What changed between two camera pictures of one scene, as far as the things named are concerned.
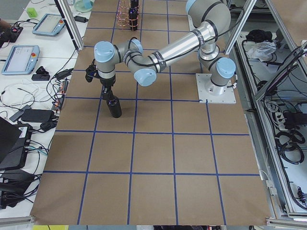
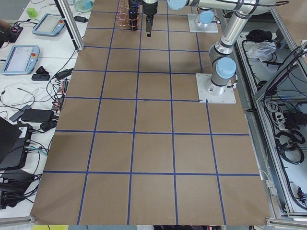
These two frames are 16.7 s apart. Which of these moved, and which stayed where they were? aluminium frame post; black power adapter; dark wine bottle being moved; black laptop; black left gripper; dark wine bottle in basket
Moved: dark wine bottle being moved; black left gripper
Stayed: black power adapter; black laptop; aluminium frame post; dark wine bottle in basket
